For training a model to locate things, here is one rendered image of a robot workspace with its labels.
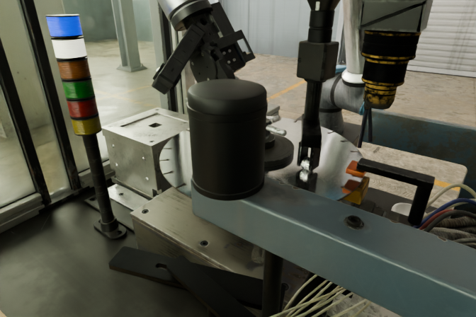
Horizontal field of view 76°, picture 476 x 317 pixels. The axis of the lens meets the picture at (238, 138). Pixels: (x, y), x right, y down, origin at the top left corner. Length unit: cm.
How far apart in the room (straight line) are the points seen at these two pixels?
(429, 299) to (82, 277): 53
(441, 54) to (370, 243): 615
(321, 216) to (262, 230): 5
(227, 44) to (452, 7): 589
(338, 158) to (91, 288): 46
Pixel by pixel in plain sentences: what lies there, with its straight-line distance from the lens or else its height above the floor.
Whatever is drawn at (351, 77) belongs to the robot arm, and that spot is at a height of 98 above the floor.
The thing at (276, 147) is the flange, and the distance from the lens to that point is 50.
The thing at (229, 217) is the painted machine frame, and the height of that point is 102.
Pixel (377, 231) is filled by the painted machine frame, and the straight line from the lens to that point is 22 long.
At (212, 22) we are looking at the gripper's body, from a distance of 53.
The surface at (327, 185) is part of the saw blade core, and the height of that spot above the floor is 95.
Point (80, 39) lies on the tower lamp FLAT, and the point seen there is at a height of 112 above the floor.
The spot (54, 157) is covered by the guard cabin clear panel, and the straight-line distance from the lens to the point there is 81.
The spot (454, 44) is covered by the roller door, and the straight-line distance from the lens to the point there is 632.
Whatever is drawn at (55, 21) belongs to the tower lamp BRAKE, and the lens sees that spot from 54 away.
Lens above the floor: 118
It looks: 25 degrees down
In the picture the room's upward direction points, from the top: straight up
